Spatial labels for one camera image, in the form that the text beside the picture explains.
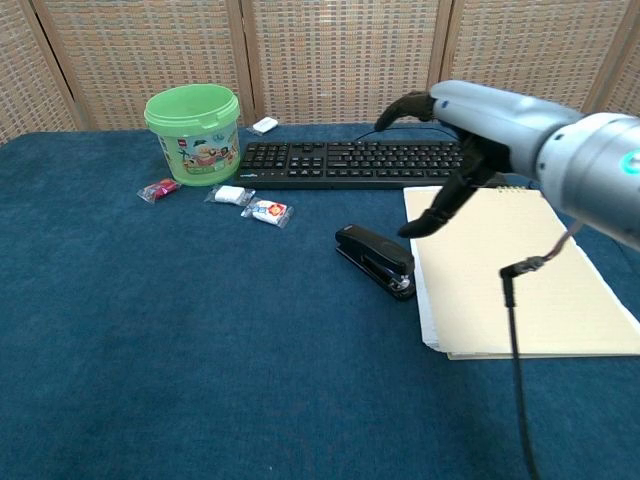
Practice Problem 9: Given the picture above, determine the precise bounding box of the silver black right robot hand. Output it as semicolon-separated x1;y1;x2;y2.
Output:
374;79;584;239

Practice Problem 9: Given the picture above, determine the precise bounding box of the plain white wrapped packet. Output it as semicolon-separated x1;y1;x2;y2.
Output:
203;184;257;207

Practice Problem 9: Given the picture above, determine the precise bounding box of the green plastic toy bucket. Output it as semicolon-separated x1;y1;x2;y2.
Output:
143;83;241;189

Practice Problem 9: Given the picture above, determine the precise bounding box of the black stapler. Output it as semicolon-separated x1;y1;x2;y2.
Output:
334;223;417;302

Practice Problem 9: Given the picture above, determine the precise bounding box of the woven wooden folding screen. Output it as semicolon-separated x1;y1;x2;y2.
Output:
0;0;640;146

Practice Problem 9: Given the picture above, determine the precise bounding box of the white printed wrapped packet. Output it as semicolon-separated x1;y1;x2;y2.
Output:
240;197;294;230

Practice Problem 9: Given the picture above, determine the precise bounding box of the blue table cloth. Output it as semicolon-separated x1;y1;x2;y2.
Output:
0;118;640;480

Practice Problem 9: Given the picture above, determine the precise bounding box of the small white box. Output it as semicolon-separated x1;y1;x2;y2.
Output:
247;115;279;135

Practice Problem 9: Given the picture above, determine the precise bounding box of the thin black keyboard cable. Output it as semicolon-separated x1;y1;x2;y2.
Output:
354;123;454;143

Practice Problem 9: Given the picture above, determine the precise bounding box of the red wrapped candy packet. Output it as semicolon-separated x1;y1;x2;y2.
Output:
136;178;182;205

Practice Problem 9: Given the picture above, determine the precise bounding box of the black computer keyboard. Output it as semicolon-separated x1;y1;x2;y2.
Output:
235;140;507;191

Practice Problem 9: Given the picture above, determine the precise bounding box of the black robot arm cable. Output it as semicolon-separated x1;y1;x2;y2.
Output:
499;219;584;480

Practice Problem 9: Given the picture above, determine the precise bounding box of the pale yellow spiral notepad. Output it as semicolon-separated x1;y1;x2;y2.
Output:
402;184;640;361

